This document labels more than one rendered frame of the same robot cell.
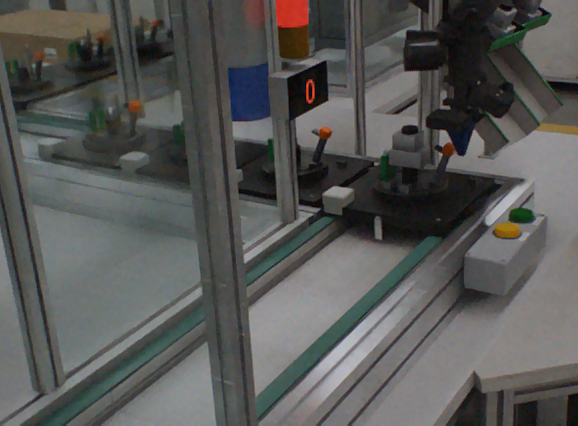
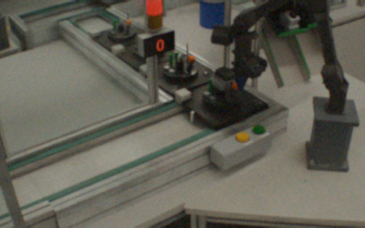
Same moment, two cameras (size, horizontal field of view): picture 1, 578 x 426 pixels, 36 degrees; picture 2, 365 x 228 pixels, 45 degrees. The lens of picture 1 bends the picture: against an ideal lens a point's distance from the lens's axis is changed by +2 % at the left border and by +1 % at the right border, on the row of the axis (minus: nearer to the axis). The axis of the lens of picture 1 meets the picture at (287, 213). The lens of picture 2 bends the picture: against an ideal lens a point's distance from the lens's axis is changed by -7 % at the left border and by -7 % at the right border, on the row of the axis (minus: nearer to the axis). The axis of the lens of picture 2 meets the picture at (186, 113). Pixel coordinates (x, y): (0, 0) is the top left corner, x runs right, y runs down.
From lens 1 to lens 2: 0.70 m
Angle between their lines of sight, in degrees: 21
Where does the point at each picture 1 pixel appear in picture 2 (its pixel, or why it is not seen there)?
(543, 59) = not seen: outside the picture
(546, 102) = not seen: hidden behind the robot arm
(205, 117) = not seen: outside the picture
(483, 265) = (216, 153)
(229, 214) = not seen: outside the picture
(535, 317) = (238, 183)
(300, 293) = (133, 142)
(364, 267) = (173, 136)
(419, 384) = (155, 202)
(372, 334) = (129, 176)
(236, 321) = (0, 169)
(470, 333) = (200, 183)
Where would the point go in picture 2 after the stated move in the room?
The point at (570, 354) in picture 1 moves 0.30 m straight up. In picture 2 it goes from (234, 208) to (240, 124)
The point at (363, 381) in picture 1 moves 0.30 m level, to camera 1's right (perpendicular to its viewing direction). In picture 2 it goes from (115, 195) to (214, 221)
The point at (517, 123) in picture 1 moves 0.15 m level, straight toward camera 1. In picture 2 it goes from (301, 73) to (285, 89)
